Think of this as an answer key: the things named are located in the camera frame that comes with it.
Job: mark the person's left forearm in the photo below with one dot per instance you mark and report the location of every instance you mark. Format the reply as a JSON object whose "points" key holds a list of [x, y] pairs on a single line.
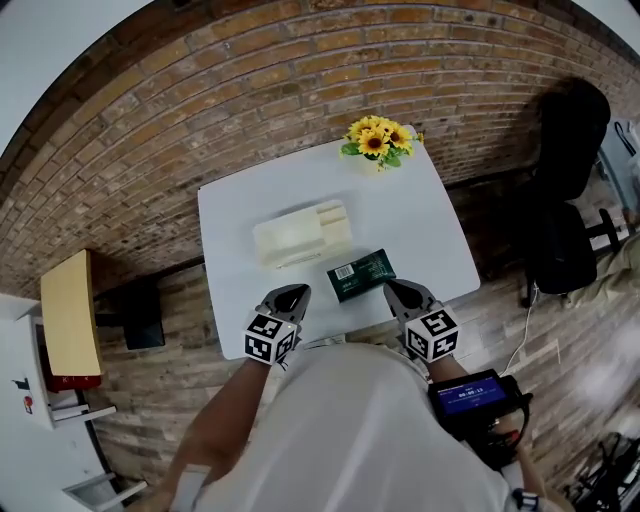
{"points": [[225, 425]]}

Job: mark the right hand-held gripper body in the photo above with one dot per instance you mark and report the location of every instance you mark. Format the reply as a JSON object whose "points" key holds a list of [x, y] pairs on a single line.
{"points": [[432, 335]]}

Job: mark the yellow sunflowers in white pot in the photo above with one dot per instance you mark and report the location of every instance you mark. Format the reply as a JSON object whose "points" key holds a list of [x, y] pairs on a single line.
{"points": [[377, 142]]}

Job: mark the grey desk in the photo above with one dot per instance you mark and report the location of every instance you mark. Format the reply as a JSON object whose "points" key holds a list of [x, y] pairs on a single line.
{"points": [[622, 165]]}

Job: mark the dark green packet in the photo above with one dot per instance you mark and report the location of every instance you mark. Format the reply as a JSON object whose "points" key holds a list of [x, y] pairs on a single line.
{"points": [[362, 275]]}

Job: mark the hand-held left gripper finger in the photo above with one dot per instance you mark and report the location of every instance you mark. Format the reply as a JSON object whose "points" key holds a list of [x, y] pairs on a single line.
{"points": [[275, 302], [301, 310]]}

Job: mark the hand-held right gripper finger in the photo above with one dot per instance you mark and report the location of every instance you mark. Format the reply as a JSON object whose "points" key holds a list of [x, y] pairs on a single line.
{"points": [[425, 297], [399, 310]]}

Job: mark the white cabinet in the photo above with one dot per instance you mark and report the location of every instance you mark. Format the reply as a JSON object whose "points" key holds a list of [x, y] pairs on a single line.
{"points": [[25, 425]]}

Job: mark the white folding table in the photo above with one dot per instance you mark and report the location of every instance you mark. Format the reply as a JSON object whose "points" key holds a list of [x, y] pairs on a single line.
{"points": [[400, 215]]}

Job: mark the yellow wooden side table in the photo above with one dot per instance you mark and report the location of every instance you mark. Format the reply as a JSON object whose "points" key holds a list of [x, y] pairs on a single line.
{"points": [[70, 315]]}

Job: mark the person's right forearm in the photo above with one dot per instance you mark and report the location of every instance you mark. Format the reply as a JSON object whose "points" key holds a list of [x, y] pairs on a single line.
{"points": [[445, 370]]}

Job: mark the black bin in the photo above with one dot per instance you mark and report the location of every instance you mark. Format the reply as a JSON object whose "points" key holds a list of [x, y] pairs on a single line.
{"points": [[145, 325]]}

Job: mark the black wrist-mounted screen device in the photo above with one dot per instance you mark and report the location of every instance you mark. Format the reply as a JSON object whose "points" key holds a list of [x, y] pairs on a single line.
{"points": [[470, 395]]}

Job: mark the black metal stand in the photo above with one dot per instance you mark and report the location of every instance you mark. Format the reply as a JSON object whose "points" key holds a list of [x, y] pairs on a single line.
{"points": [[610, 475]]}

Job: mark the person's white shirt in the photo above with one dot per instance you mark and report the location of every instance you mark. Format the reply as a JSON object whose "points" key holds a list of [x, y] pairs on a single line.
{"points": [[350, 440]]}

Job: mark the cream plastic organizer box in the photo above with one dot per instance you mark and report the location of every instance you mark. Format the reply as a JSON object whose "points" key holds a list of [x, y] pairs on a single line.
{"points": [[290, 235]]}

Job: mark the red box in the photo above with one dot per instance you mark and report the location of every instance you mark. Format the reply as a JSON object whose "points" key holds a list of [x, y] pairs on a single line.
{"points": [[75, 382]]}

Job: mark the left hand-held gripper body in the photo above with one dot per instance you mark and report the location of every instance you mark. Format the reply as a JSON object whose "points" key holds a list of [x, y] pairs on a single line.
{"points": [[267, 340]]}

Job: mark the black office chair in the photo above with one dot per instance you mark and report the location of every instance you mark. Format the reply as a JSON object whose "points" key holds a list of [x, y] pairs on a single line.
{"points": [[565, 240]]}

